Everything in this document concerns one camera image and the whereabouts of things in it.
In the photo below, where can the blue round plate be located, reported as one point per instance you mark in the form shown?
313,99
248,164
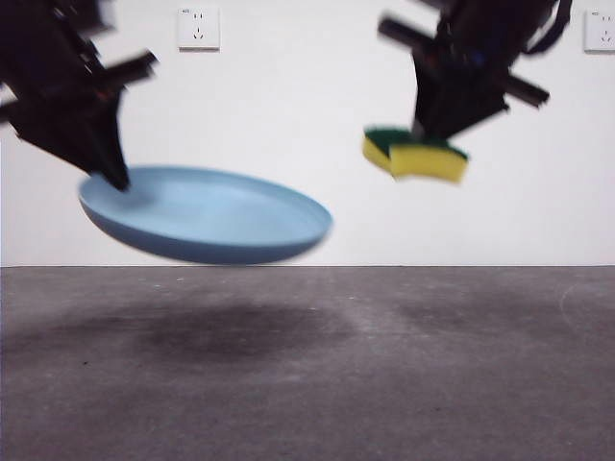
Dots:
216,225

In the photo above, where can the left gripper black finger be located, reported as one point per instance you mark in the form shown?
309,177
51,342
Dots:
114,139
62,134

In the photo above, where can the white wall socket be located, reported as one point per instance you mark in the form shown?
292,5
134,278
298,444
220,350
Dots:
199,29
600,31

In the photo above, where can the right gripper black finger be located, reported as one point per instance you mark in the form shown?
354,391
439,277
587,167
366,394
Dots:
423,96
466,105

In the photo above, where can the yellow sponge with green pad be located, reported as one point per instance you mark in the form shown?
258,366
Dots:
427,163

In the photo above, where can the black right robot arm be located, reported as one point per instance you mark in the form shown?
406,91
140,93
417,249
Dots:
475,33

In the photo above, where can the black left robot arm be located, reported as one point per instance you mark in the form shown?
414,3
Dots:
43,57

